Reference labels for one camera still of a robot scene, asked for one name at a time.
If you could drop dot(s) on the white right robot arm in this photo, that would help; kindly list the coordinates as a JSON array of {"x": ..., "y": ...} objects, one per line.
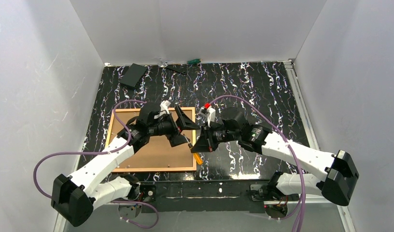
[{"x": 333, "y": 176}]

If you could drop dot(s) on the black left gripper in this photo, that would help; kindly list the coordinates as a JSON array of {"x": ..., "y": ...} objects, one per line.
[{"x": 176, "y": 128}]

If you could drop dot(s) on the black rectangular box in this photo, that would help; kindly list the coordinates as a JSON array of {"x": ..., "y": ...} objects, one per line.
[{"x": 132, "y": 77}]

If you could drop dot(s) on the orange screwdriver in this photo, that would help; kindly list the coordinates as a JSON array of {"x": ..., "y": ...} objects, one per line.
[{"x": 196, "y": 156}]

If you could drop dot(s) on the aluminium rail right side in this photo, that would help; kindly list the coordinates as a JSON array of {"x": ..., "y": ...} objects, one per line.
[{"x": 305, "y": 145}]

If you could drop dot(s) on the orange wooden picture frame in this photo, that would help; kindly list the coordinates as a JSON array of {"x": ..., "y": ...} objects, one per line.
[{"x": 157, "y": 155}]

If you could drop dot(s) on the black flat tool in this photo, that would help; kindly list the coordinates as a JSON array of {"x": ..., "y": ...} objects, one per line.
[{"x": 176, "y": 70}]

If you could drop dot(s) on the green handled screwdriver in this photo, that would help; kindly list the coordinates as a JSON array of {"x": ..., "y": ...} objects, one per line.
[{"x": 194, "y": 61}]

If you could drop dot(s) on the silver metal clip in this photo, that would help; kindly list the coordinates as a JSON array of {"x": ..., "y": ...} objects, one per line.
[{"x": 162, "y": 63}]

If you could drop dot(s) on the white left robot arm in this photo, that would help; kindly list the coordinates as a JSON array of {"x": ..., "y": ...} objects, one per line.
[{"x": 77, "y": 195}]

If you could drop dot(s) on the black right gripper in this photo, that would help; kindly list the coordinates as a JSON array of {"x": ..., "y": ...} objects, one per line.
[{"x": 206, "y": 140}]

